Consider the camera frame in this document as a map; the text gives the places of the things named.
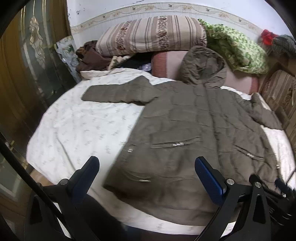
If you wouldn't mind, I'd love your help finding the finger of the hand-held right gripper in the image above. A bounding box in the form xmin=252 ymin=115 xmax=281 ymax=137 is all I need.
xmin=275 ymin=178 xmax=296 ymax=200

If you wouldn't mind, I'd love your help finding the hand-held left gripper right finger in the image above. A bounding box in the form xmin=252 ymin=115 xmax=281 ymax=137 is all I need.
xmin=194 ymin=156 xmax=272 ymax=241

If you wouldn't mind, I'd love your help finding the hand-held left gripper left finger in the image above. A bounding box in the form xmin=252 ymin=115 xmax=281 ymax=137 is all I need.
xmin=24 ymin=156 xmax=100 ymax=241

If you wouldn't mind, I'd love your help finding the brown hooded padded jacket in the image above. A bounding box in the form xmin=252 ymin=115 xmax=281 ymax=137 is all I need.
xmin=81 ymin=46 xmax=287 ymax=226

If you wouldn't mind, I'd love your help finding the white leaf-print bed sheet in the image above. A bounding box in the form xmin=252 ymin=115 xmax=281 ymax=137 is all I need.
xmin=26 ymin=68 xmax=296 ymax=235

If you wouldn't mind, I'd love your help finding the dark brown cloth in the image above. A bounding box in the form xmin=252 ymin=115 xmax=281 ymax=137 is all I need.
xmin=75 ymin=40 xmax=114 ymax=72

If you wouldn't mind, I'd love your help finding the cream floral cloth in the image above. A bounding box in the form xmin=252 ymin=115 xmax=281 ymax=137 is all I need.
xmin=107 ymin=55 xmax=132 ymax=70

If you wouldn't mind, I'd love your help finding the black cloth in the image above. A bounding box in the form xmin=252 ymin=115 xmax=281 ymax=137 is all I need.
xmin=122 ymin=59 xmax=152 ymax=70

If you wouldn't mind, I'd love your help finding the wooden wardrobe with glass door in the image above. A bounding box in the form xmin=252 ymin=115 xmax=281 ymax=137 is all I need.
xmin=0 ymin=0 xmax=80 ymax=149

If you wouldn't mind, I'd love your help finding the pink folded blanket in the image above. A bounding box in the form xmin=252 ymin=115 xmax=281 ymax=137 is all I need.
xmin=151 ymin=50 xmax=259 ymax=95

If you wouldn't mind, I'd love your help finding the floral plastic bag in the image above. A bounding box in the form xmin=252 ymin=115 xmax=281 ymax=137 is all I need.
xmin=54 ymin=36 xmax=81 ymax=82

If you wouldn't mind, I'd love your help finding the green patterned blanket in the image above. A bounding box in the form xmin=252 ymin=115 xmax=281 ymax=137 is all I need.
xmin=198 ymin=19 xmax=270 ymax=75

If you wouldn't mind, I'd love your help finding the grey knitted hat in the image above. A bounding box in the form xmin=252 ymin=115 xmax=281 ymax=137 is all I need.
xmin=270 ymin=35 xmax=296 ymax=58

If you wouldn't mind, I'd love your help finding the striped beige pillow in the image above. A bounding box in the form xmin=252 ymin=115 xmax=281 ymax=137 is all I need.
xmin=95 ymin=15 xmax=208 ymax=57

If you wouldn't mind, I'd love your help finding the red cloth item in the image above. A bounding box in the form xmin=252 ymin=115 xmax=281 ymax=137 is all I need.
xmin=261 ymin=29 xmax=279 ymax=45

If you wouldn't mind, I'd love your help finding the black cable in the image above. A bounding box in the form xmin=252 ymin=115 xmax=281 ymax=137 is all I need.
xmin=0 ymin=132 xmax=97 ymax=241

